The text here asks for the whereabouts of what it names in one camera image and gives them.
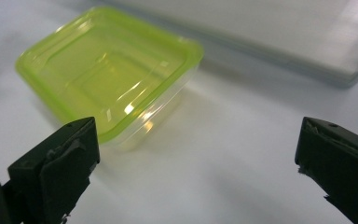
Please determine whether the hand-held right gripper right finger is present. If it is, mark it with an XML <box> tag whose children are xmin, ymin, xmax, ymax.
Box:
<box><xmin>295</xmin><ymin>117</ymin><xmax>358</xmax><ymax>224</ymax></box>

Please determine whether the green-lidded plastic container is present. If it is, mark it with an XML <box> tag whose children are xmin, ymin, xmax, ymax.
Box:
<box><xmin>14</xmin><ymin>6</ymin><xmax>205</xmax><ymax>145</ymax></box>

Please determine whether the clear plastic food container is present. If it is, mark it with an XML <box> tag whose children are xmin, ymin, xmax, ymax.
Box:
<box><xmin>105</xmin><ymin>63</ymin><xmax>200</xmax><ymax>153</ymax></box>

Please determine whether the white flat tray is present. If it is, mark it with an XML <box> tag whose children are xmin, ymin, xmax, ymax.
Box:
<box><xmin>103</xmin><ymin>0</ymin><xmax>358</xmax><ymax>89</ymax></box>

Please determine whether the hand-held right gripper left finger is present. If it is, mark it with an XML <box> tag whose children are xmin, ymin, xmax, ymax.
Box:
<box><xmin>2</xmin><ymin>117</ymin><xmax>101</xmax><ymax>224</ymax></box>

